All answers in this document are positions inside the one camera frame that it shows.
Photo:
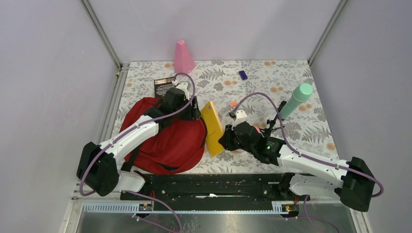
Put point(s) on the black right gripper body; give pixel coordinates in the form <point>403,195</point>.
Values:
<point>233,142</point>

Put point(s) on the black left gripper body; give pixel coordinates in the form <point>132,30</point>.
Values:
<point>189,114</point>

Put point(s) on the yellow notebook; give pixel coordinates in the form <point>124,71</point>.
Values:
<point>214,129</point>

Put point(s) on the red student backpack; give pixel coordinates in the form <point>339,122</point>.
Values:
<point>175,149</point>

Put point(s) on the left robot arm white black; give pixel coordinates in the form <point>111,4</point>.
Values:
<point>106,166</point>

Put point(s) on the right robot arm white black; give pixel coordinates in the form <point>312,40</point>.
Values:
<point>351,182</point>

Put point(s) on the orange capped glue stick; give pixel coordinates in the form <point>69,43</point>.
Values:
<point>228,108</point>

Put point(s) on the pink cone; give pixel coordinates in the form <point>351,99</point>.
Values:
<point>183,61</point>

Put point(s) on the floral table mat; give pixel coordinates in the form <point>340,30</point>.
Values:
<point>268,84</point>

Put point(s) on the small purple eraser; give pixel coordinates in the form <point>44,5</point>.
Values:
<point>243,75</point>

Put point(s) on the mint green bottle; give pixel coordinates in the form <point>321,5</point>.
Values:
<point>299,95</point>

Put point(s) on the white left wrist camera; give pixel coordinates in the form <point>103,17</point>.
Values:
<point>182,86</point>

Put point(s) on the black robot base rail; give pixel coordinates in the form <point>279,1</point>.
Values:
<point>224,189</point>

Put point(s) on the slotted cable duct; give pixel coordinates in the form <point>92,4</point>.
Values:
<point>266,207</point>

